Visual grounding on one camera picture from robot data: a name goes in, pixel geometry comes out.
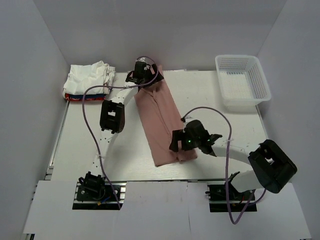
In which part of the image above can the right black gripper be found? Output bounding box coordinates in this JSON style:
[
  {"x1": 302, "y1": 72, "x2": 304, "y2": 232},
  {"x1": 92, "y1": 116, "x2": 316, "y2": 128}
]
[{"x1": 169, "y1": 130, "x2": 201, "y2": 154}]

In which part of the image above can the red blue folded shirt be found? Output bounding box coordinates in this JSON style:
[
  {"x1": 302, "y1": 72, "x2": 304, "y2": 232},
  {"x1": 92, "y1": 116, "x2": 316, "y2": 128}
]
[{"x1": 62, "y1": 90, "x2": 106, "y2": 102}]

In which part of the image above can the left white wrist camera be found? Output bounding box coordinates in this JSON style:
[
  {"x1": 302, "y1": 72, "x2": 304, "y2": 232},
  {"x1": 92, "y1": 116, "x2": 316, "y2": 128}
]
[{"x1": 135, "y1": 56, "x2": 148, "y2": 64}]

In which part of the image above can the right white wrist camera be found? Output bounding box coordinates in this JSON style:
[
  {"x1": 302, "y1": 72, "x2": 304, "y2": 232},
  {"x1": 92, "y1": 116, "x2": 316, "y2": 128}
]
[{"x1": 180, "y1": 115, "x2": 193, "y2": 125}]

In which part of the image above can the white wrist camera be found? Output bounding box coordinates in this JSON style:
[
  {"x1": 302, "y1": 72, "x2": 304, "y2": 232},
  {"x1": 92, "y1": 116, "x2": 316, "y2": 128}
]
[
  {"x1": 135, "y1": 56, "x2": 148, "y2": 64},
  {"x1": 180, "y1": 115, "x2": 193, "y2": 125}
]

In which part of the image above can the white t-shirt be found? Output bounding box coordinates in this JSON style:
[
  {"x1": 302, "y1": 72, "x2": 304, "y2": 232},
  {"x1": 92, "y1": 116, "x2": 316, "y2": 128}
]
[{"x1": 62, "y1": 60, "x2": 116, "y2": 95}]

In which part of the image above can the white plastic mesh basket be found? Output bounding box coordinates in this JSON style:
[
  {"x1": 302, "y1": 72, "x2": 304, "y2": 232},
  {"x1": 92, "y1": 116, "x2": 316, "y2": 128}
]
[{"x1": 215, "y1": 54, "x2": 272, "y2": 107}]

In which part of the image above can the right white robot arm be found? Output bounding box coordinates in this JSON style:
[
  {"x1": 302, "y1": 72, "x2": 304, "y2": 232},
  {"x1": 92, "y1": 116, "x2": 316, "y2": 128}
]
[{"x1": 169, "y1": 120, "x2": 298, "y2": 200}]

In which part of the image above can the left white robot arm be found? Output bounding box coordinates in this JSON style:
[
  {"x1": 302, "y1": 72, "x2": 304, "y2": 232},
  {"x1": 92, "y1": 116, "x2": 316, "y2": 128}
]
[{"x1": 81, "y1": 56, "x2": 163, "y2": 190}]

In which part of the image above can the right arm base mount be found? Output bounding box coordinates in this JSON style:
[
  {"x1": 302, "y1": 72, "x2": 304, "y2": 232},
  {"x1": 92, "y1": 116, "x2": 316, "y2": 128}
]
[{"x1": 205, "y1": 184, "x2": 253, "y2": 213}]

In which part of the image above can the pink t-shirt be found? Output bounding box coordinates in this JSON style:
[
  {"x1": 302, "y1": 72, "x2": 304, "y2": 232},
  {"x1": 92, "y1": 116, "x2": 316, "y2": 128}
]
[{"x1": 134, "y1": 79, "x2": 198, "y2": 167}]

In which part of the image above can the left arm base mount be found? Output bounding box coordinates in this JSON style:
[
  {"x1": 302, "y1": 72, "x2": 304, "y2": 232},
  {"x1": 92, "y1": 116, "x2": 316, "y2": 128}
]
[{"x1": 72, "y1": 182, "x2": 126, "y2": 211}]

